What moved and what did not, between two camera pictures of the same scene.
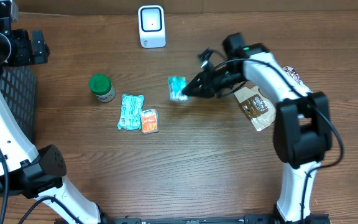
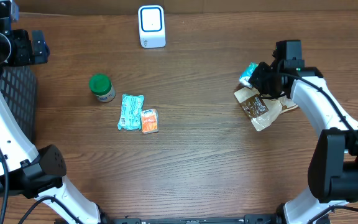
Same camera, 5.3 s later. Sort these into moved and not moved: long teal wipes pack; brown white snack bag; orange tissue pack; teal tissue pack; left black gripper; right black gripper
Moved: teal tissue pack; right black gripper
Not moved: long teal wipes pack; left black gripper; orange tissue pack; brown white snack bag
